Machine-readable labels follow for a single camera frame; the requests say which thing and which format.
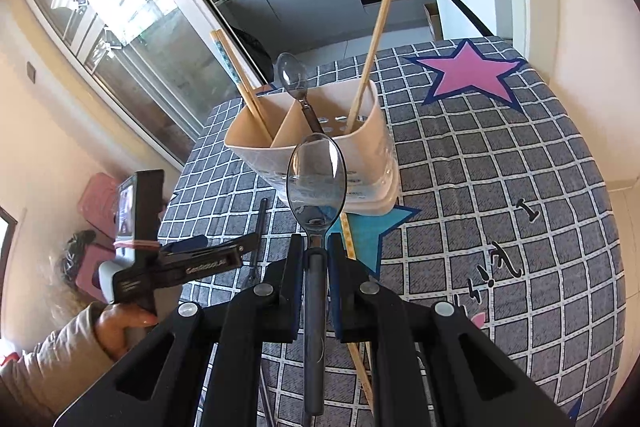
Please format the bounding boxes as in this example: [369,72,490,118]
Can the plain wooden chopstick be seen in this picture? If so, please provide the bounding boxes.
[216,29,275,142]
[346,0,397,132]

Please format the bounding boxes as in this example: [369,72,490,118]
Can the cardboard box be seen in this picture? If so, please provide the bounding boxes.
[424,3,444,40]

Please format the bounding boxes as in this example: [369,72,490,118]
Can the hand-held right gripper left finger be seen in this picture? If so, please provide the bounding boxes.
[52,234,306,427]

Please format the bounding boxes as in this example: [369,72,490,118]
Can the blue-patterned wooden chopstick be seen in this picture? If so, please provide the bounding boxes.
[210,31,266,142]
[340,213,376,412]

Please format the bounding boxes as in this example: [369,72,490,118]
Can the person's left hand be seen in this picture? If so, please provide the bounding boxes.
[95,303,159,363]

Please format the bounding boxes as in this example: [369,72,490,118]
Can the beige plastic utensil holder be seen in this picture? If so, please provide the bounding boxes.
[224,79,401,215]

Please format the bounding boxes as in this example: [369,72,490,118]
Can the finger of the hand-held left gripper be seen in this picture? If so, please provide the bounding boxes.
[159,233,209,258]

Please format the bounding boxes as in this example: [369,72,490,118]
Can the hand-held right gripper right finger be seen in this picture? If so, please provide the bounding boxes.
[326,236,577,427]

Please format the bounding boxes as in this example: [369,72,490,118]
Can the person's left forearm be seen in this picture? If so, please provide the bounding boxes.
[0,304,118,427]

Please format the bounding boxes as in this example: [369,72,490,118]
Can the pink plastic stool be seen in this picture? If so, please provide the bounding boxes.
[77,172,127,239]
[75,242,117,304]

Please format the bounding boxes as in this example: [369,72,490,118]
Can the black bag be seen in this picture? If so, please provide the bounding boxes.
[56,229,99,281]

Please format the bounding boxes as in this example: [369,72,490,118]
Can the sliding glass door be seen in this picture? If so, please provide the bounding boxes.
[10,0,281,168]

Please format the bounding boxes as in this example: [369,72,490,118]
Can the checked star tablecloth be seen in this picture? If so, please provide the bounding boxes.
[160,37,628,427]

